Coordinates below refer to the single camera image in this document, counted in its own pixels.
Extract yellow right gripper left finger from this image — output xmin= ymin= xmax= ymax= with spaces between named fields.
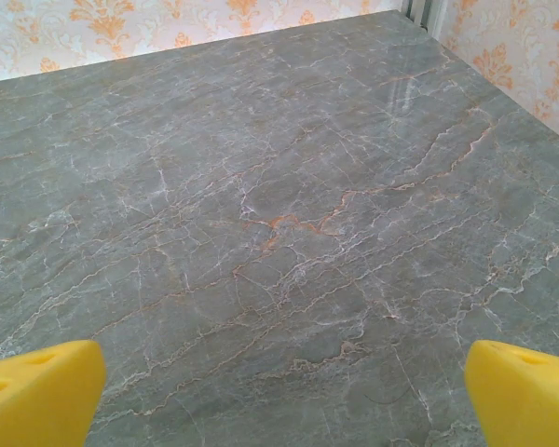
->
xmin=0 ymin=339 xmax=107 ymax=447

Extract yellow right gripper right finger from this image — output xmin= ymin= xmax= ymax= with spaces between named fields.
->
xmin=464 ymin=338 xmax=559 ymax=447

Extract aluminium frame corner post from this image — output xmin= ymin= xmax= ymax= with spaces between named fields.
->
xmin=402 ymin=0 xmax=443 ymax=36

